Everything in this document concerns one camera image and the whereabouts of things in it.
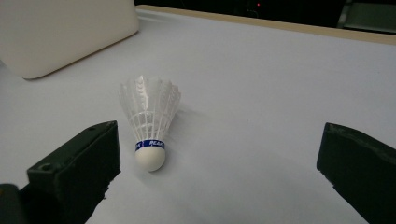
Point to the white plastic storage bin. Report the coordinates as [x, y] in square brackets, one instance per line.
[62, 34]

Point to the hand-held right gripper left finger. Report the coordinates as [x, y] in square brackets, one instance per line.
[71, 174]

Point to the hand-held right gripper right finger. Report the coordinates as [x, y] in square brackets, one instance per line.
[361, 165]

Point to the light wooden table board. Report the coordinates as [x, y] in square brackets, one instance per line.
[280, 25]

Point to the white feather shuttlecock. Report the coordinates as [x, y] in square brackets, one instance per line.
[149, 124]

